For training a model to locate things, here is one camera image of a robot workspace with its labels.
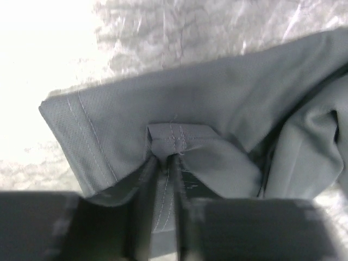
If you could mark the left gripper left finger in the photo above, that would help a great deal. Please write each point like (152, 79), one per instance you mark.
(115, 224)

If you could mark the dark grey t-shirt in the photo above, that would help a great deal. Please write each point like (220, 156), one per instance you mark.
(271, 124)

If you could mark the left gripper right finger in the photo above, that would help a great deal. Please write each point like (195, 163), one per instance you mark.
(214, 228)

